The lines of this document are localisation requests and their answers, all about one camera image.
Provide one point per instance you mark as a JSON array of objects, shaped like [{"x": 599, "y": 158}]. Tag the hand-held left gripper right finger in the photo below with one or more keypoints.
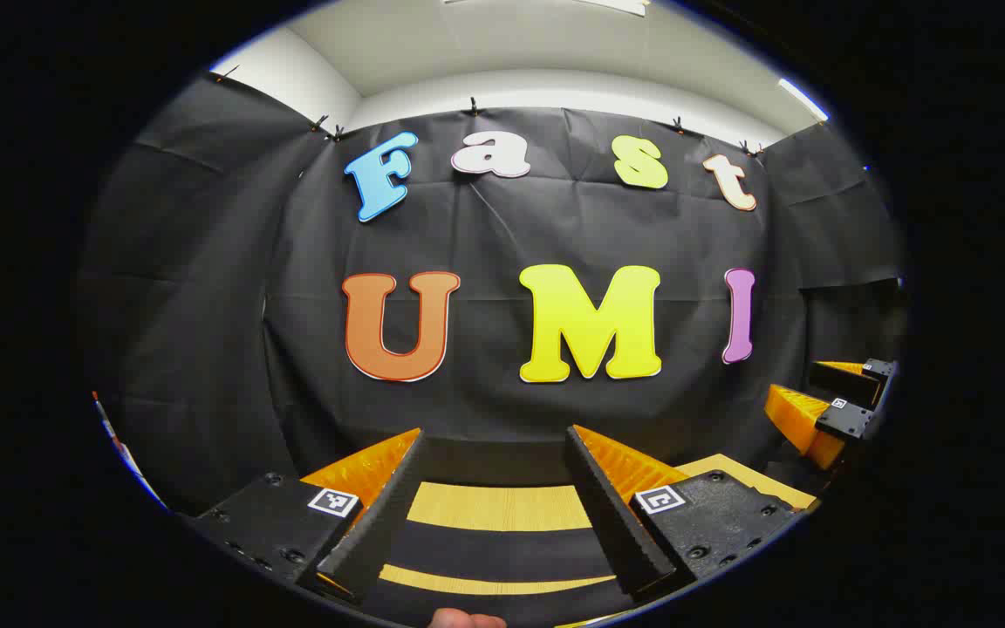
[{"x": 611, "y": 523}]

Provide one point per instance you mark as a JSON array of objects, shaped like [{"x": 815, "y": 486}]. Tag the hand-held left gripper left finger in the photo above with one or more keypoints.
[{"x": 385, "y": 532}]

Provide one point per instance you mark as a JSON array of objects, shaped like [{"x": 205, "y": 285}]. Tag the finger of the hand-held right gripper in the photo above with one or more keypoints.
[
  {"x": 843, "y": 420},
  {"x": 843, "y": 384}
]

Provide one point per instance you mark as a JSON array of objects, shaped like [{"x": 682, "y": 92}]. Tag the black jeans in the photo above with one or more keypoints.
[{"x": 502, "y": 551}]

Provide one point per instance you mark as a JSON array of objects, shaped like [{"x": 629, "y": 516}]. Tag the black backdrop cloth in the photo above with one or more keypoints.
[{"x": 502, "y": 227}]

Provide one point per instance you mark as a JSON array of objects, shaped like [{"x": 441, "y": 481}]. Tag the row of black cloth clips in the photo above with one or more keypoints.
[{"x": 472, "y": 107}]

